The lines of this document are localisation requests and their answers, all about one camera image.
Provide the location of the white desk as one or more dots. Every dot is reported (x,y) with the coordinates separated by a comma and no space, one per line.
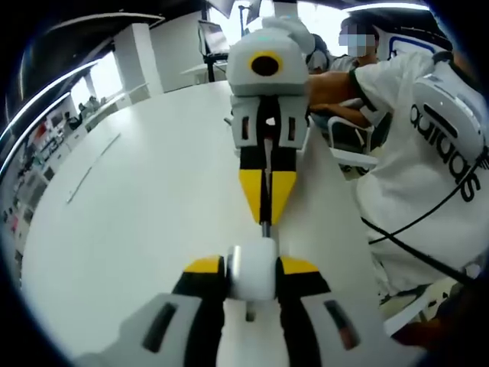
(153,172)

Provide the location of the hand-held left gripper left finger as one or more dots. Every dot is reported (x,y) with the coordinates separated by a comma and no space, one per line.
(175,329)

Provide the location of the white worn device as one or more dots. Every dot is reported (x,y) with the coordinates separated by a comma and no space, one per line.
(447,111)

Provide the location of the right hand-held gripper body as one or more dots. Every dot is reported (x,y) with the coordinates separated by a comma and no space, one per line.
(244,82)

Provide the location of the white charger adapter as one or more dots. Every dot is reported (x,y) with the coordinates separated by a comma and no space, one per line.
(254,271)

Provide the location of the laptop screen on stand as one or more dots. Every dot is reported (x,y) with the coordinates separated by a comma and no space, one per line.
(214,38)

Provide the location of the white office chair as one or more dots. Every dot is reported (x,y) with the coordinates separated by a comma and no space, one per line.
(349,141)

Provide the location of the person's white shirt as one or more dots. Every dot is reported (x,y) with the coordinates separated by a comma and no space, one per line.
(412,183)

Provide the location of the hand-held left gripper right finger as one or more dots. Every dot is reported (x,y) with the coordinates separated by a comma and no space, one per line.
(321,325)

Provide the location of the black stand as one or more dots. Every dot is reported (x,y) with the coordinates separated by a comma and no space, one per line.
(216,65)

